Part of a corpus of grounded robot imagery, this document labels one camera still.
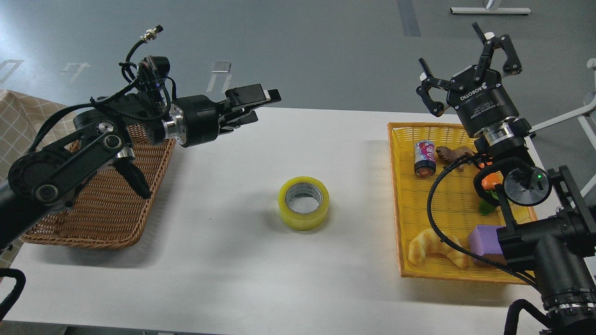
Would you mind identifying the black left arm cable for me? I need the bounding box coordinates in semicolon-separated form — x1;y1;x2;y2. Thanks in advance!
0;268;26;322

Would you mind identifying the orange toy carrot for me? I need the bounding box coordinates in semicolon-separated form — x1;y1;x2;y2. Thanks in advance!
478;173;502;216

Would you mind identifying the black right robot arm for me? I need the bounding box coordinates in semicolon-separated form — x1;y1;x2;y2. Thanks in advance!
416;23;596;335

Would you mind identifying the small drink can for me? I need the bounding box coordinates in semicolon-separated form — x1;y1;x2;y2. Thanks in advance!
413;140;436;178

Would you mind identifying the white chair base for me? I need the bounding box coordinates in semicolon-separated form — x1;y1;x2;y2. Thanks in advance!
531;58;596;197

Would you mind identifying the toy croissant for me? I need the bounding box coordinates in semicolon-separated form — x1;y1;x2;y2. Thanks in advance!
408;228;468;268

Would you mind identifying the yellow plastic basket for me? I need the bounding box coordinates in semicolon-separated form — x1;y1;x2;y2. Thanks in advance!
387;122;523;285

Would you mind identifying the yellow tape roll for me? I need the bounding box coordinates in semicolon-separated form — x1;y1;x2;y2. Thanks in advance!
278;176;330;231

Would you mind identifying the brown toy animal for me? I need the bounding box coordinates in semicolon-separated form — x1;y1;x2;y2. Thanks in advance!
435;146;476;168

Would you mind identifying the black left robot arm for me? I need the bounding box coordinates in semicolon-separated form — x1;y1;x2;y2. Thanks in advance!
1;56;281;251

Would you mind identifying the white floor stand base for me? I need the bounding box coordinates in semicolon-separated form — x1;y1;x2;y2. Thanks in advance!
449;0;532;15

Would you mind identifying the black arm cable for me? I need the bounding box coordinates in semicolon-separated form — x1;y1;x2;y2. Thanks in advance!
0;268;26;322
427;155;541;284

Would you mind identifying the purple foam block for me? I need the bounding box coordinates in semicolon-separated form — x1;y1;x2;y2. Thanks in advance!
468;225;505;264

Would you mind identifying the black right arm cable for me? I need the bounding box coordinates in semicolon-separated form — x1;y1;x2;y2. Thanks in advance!
427;155;541;284

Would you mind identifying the brown wicker basket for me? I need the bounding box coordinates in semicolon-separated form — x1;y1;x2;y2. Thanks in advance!
20;125;176;249

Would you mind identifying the beige checkered cloth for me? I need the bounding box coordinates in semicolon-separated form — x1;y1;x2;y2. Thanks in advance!
0;89;66;181

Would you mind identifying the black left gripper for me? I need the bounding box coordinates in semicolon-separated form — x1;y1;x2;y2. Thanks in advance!
175;83;282;147

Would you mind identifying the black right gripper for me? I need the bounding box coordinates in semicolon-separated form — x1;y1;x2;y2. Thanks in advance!
416;22;523;138

